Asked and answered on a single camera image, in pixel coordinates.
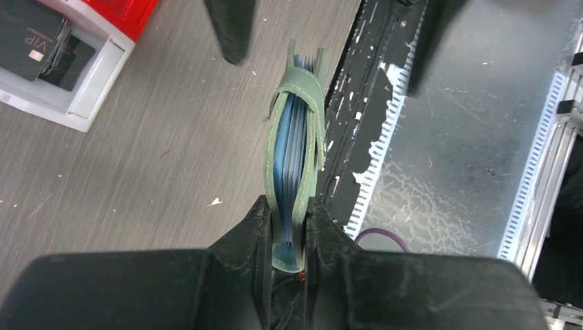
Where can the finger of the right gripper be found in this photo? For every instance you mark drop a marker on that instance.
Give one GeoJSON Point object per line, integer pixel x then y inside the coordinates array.
{"type": "Point", "coordinates": [232, 23]}
{"type": "Point", "coordinates": [438, 16]}

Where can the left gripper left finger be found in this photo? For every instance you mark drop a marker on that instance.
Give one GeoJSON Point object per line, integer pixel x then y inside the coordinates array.
{"type": "Point", "coordinates": [225, 286]}

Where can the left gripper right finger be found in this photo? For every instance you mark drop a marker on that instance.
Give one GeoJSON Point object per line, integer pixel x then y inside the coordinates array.
{"type": "Point", "coordinates": [347, 287]}

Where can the green card holder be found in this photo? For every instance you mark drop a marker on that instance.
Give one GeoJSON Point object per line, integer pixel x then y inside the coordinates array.
{"type": "Point", "coordinates": [295, 152]}

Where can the black VIP cards stack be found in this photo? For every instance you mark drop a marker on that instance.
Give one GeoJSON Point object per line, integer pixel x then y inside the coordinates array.
{"type": "Point", "coordinates": [37, 43]}

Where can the red plastic bin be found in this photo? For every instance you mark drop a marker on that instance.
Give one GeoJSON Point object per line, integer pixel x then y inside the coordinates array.
{"type": "Point", "coordinates": [129, 16]}

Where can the white plastic bin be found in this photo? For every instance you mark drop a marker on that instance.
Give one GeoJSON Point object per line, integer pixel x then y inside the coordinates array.
{"type": "Point", "coordinates": [78, 108]}

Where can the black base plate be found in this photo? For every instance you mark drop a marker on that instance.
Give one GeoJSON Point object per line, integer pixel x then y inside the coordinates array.
{"type": "Point", "coordinates": [364, 103]}

